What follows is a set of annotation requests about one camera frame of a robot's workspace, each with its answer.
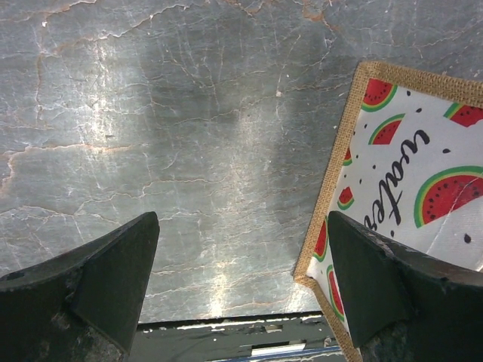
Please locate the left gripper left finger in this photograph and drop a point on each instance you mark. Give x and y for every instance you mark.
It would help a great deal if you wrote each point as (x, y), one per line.
(83, 305)

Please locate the burlap watermelon canvas bag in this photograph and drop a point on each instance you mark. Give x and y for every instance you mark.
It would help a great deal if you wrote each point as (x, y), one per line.
(406, 164)

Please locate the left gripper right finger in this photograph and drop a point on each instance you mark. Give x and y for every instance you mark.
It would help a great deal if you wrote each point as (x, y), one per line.
(400, 304)

